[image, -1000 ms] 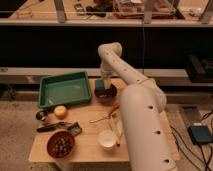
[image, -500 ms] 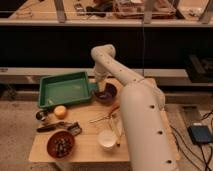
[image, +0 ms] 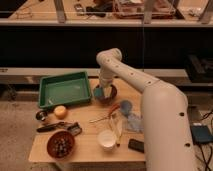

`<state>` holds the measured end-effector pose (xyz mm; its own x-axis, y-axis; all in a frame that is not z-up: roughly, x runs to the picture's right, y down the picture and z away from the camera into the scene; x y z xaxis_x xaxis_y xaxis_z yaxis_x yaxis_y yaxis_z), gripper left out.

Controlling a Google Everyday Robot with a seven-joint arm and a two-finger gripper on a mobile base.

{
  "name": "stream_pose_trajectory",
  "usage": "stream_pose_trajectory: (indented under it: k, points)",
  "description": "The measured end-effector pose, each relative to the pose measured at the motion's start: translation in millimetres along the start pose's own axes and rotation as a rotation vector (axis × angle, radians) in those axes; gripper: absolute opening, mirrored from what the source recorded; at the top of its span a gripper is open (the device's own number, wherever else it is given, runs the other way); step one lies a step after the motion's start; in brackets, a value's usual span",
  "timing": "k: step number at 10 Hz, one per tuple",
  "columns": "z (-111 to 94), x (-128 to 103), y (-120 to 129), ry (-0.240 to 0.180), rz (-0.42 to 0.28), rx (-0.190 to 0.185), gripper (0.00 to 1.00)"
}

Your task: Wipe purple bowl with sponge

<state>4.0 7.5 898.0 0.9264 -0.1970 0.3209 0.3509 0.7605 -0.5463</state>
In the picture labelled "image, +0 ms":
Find translucent yellowish gripper finger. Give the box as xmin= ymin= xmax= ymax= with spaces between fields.
xmin=102 ymin=87 xmax=111 ymax=98

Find purple bowl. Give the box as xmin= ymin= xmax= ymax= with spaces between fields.
xmin=95 ymin=85 xmax=117 ymax=103

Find teal green sponge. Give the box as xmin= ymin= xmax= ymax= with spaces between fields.
xmin=93 ymin=87 xmax=104 ymax=98

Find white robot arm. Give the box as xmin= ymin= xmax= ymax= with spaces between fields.
xmin=96 ymin=48 xmax=197 ymax=171

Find brown bowl with items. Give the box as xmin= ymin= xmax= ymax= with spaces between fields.
xmin=47 ymin=131 xmax=75 ymax=159

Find small blue cup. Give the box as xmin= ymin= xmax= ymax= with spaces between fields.
xmin=120 ymin=100 xmax=132 ymax=117

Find blue crumpled cloth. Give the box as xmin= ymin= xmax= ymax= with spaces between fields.
xmin=126 ymin=114 xmax=143 ymax=133

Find white cup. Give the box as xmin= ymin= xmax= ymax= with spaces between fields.
xmin=97 ymin=130 xmax=116 ymax=150

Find black stapler tool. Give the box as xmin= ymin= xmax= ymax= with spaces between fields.
xmin=37 ymin=122 xmax=82 ymax=136

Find green plastic tray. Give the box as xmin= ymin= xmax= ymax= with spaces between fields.
xmin=38 ymin=71 xmax=92 ymax=109

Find black smartphone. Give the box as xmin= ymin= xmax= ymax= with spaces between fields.
xmin=128 ymin=139 xmax=144 ymax=152

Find small metal cup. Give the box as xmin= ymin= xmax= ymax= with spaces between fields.
xmin=36 ymin=110 xmax=47 ymax=121

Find blue black device on floor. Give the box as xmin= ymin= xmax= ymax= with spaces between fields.
xmin=190 ymin=125 xmax=213 ymax=144

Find red handled tool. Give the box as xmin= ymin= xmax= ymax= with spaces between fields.
xmin=89 ymin=103 xmax=120 ymax=123

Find black floor cables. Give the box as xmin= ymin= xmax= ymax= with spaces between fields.
xmin=194 ymin=111 xmax=213 ymax=171

